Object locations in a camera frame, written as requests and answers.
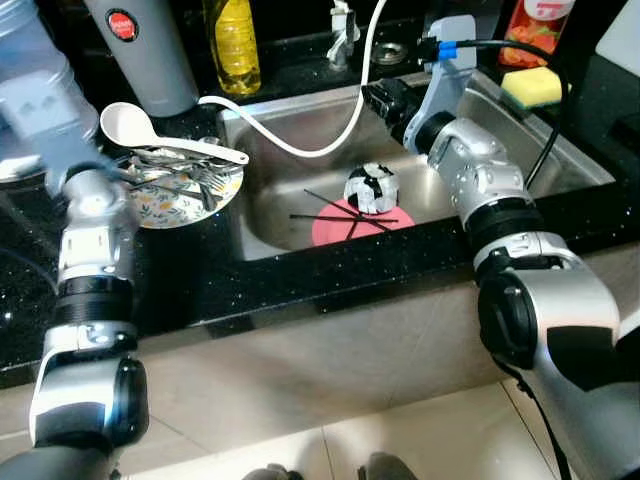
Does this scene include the pink plate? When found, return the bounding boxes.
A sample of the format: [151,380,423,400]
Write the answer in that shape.
[311,198,417,247]

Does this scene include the red label soap bottle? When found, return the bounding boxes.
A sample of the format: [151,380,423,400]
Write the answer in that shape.
[498,0,576,69]

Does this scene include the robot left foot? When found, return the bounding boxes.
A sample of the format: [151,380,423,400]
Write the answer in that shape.
[243,462,301,480]

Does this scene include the grey kettle with red button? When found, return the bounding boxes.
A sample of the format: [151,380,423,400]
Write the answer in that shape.
[83,0,201,119]

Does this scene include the white plastic spoon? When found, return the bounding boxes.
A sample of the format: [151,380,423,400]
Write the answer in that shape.
[99,102,250,166]

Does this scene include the round metal sink fitting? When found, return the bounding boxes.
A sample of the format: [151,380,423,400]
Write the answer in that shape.
[372,40,409,67]

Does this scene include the yellow sponge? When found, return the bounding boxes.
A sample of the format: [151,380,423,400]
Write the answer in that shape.
[500,67,567,109]

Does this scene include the black and white cup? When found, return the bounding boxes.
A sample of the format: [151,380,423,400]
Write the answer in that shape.
[344,162,401,215]

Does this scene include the floral print plate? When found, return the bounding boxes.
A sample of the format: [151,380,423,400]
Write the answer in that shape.
[120,150,245,231]

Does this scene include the white board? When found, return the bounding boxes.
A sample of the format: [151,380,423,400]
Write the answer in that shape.
[592,0,640,79]

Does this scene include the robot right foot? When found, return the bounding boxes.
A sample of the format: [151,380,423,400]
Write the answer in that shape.
[358,452,419,480]

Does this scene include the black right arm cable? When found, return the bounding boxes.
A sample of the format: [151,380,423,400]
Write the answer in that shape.
[420,38,573,191]

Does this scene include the stainless steel sink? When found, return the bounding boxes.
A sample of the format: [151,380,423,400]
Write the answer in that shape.
[215,68,616,263]

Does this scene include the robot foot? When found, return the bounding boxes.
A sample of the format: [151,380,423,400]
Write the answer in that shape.
[358,452,419,480]
[243,462,301,480]

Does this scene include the yellow oil bottle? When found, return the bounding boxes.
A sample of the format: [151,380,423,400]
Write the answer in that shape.
[203,0,263,97]

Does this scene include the white faucet hose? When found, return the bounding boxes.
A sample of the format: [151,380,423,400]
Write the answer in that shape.
[197,0,389,159]

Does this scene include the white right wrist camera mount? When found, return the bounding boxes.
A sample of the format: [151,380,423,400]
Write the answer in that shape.
[405,14,479,131]

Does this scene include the chrome faucet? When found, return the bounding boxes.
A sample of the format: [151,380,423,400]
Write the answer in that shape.
[328,0,361,71]

